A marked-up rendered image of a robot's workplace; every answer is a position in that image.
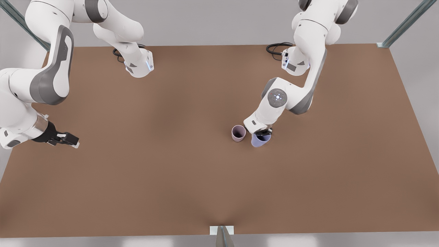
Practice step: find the purple cup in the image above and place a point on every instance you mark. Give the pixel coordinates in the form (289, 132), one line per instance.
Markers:
(260, 140)

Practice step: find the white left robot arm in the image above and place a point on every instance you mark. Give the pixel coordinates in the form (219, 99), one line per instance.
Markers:
(308, 44)

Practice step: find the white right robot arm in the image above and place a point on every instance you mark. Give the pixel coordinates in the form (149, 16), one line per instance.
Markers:
(51, 51)

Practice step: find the pink cup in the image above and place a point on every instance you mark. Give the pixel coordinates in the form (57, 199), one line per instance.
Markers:
(238, 133)

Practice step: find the silver frame post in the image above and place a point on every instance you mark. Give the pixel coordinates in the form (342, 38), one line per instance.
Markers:
(24, 24)
(404, 24)
(223, 236)

